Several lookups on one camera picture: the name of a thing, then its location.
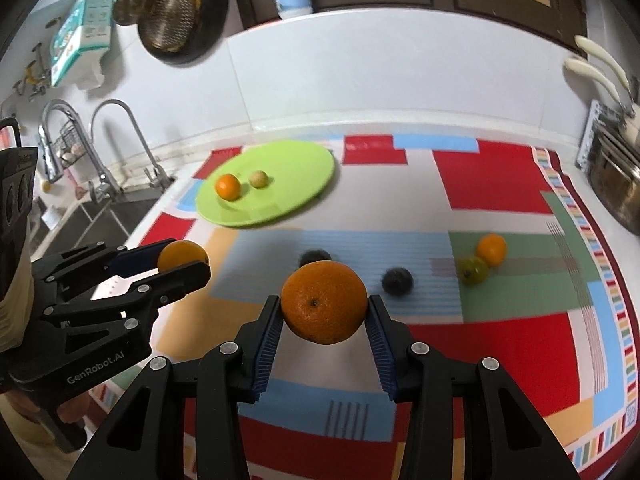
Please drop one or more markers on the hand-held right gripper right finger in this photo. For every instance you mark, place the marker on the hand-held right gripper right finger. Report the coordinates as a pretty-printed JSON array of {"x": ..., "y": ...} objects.
[{"x": 380, "y": 350}]

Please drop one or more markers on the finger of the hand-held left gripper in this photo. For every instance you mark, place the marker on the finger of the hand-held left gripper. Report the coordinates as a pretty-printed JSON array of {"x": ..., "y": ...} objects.
[
  {"x": 132, "y": 261},
  {"x": 185, "y": 277}
]

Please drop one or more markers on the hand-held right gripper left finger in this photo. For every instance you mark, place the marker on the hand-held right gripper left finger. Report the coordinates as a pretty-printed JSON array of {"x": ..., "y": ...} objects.
[{"x": 267, "y": 355}]

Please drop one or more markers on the small orange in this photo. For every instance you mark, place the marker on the small orange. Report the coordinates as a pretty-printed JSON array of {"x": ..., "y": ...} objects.
[
  {"x": 182, "y": 254},
  {"x": 228, "y": 187},
  {"x": 492, "y": 249}
]

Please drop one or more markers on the dark plum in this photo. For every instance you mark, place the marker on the dark plum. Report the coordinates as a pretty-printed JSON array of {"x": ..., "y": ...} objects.
[
  {"x": 314, "y": 256},
  {"x": 397, "y": 281}
]

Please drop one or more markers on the large orange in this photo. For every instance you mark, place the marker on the large orange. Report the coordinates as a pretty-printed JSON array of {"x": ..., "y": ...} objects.
[{"x": 322, "y": 302}]

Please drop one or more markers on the small green round fruit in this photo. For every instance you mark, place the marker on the small green round fruit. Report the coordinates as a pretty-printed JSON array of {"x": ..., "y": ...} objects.
[{"x": 472, "y": 271}]

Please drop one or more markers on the green plate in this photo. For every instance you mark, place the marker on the green plate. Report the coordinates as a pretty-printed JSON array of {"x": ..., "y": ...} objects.
[{"x": 290, "y": 175}]

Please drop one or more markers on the person's left hand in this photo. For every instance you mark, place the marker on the person's left hand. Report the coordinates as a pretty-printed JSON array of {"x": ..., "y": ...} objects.
[{"x": 74, "y": 410}]

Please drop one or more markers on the steel sink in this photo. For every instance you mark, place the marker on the steel sink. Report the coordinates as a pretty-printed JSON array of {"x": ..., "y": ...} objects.
[{"x": 100, "y": 220}]

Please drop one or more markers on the chrome pull-down faucet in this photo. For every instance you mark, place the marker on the chrome pull-down faucet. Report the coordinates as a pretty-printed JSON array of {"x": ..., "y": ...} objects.
[{"x": 102, "y": 180}]

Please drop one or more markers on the beige cloth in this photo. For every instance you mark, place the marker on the beige cloth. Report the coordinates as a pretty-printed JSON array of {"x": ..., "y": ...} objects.
[{"x": 12, "y": 305}]

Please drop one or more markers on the chrome gooseneck faucet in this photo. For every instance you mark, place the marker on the chrome gooseneck faucet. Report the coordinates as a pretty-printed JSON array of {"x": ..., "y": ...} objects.
[{"x": 145, "y": 147}]

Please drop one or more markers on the small tan round fruit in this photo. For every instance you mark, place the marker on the small tan round fruit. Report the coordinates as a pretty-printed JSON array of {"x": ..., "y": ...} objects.
[{"x": 258, "y": 179}]

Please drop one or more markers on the black embossed bag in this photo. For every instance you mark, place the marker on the black embossed bag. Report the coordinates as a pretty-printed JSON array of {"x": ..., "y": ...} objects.
[{"x": 17, "y": 195}]

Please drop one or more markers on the colourful patchwork table mat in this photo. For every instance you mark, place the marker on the colourful patchwork table mat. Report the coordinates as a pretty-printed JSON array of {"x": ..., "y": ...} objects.
[{"x": 495, "y": 180}]

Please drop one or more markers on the green and white box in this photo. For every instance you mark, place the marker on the green and white box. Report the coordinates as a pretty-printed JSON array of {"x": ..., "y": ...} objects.
[{"x": 82, "y": 30}]

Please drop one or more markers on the brass perforated colander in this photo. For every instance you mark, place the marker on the brass perforated colander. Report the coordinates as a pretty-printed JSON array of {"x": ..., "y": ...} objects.
[{"x": 175, "y": 17}]

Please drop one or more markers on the brass ladle cup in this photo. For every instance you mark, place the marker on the brass ladle cup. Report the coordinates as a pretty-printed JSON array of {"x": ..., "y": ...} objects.
[{"x": 130, "y": 6}]

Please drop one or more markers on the black frying pan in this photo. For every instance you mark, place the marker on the black frying pan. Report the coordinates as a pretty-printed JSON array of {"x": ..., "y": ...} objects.
[{"x": 212, "y": 15}]

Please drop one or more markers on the large steel pot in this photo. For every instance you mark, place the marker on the large steel pot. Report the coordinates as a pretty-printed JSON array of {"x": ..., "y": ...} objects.
[{"x": 617, "y": 180}]

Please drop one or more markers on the wall hook rack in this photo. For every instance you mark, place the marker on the wall hook rack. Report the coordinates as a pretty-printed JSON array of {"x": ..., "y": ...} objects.
[{"x": 30, "y": 77}]

